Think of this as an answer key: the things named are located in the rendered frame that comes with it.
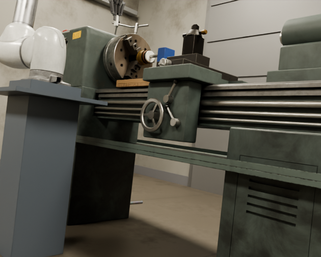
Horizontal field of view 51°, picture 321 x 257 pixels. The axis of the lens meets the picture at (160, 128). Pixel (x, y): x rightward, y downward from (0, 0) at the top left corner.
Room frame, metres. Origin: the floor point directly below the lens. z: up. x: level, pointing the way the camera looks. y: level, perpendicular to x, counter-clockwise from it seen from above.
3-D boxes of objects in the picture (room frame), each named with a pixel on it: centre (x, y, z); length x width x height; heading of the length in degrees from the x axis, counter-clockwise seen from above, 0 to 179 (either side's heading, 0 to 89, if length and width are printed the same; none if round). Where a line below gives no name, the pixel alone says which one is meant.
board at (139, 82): (1.95, 0.05, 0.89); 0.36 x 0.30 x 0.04; 133
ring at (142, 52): (2.05, 0.15, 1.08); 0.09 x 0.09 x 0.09; 43
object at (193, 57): (1.68, -0.10, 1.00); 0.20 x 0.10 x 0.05; 43
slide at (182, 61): (1.70, -0.17, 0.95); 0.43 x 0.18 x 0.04; 133
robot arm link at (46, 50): (1.62, 0.59, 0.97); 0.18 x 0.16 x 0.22; 69
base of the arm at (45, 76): (1.60, 0.56, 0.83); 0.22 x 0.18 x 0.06; 45
